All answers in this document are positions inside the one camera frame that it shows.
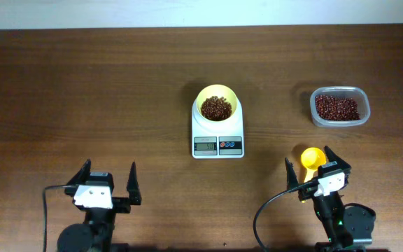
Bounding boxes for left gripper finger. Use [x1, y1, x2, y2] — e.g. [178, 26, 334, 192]
[67, 159, 91, 186]
[126, 162, 142, 205]

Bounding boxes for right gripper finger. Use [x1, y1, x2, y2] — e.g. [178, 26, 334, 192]
[285, 157, 299, 191]
[324, 146, 349, 169]

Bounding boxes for yellow measuring scoop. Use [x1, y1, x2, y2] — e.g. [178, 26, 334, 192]
[299, 147, 327, 204]

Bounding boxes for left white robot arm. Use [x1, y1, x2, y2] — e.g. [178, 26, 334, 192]
[57, 160, 142, 252]

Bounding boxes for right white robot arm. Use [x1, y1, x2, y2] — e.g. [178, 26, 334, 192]
[285, 146, 376, 252]

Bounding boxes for white digital kitchen scale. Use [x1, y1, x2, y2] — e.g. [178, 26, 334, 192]
[191, 99, 245, 159]

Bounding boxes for red beans in bowl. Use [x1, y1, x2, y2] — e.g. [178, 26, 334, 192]
[200, 96, 232, 121]

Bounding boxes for pale yellow plastic bowl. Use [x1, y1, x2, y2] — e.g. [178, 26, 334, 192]
[195, 84, 239, 122]

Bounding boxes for red beans in container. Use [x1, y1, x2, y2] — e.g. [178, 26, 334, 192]
[314, 95, 360, 121]

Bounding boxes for clear plastic food container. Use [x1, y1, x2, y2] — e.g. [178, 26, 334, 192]
[310, 86, 371, 128]

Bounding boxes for right black cable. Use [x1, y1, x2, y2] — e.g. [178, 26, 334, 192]
[253, 180, 320, 252]

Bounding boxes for black cable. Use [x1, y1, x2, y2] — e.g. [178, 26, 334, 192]
[42, 184, 78, 252]
[253, 180, 320, 252]

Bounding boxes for left black cable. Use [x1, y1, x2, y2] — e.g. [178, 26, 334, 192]
[42, 184, 78, 252]

